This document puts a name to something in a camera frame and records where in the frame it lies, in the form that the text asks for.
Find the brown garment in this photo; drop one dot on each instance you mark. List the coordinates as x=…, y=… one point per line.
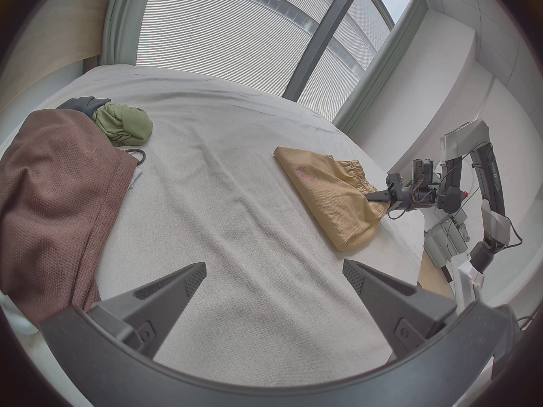
x=55, y=193

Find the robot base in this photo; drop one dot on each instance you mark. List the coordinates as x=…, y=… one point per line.
x=445, y=238

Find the black garment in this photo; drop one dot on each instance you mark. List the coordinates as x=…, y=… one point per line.
x=85, y=104

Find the grey-green curtain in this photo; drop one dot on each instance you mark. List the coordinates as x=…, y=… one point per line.
x=381, y=70
x=123, y=23

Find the tan shorts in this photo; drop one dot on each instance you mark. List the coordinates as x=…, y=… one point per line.
x=331, y=197

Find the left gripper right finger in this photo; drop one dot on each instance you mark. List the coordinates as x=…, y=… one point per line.
x=394, y=307

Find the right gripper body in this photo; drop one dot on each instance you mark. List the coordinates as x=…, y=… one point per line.
x=401, y=197

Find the bed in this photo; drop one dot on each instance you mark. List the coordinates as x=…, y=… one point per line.
x=233, y=185

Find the green garment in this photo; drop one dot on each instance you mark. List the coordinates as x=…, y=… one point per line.
x=127, y=123

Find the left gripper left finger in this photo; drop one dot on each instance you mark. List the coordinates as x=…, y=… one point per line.
x=148, y=307

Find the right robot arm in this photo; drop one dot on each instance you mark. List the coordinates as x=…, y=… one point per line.
x=464, y=140

